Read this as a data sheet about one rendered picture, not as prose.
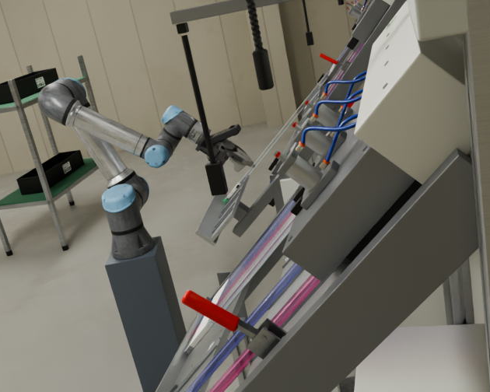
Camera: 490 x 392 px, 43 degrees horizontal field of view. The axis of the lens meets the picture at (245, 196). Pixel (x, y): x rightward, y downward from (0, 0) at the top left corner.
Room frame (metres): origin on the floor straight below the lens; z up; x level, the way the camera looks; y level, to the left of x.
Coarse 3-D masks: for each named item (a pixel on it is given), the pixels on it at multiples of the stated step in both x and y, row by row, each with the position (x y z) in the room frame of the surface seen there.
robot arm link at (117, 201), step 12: (108, 192) 2.06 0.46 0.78; (120, 192) 2.04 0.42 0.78; (132, 192) 2.04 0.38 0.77; (108, 204) 2.01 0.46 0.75; (120, 204) 2.00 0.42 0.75; (132, 204) 2.02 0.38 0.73; (108, 216) 2.02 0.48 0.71; (120, 216) 2.00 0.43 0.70; (132, 216) 2.01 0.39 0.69; (120, 228) 2.00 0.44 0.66; (132, 228) 2.00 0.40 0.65
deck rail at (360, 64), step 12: (396, 0) 1.83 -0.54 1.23; (396, 12) 1.83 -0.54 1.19; (384, 24) 1.84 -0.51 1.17; (372, 36) 1.85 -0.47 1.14; (360, 60) 1.86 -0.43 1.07; (348, 72) 1.87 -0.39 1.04; (360, 72) 1.86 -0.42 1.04; (348, 84) 1.88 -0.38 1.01; (360, 84) 1.87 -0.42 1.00; (336, 96) 1.89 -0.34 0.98
